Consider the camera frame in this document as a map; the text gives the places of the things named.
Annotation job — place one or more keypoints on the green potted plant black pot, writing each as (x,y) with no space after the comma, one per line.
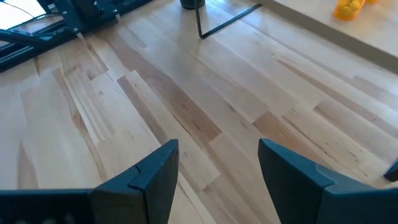
(192,3)

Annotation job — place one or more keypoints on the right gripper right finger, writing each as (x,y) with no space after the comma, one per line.
(286,180)

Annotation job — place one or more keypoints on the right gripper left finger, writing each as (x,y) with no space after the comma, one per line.
(149,186)

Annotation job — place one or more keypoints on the black aluminium table frame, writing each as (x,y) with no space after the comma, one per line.
(46,37)

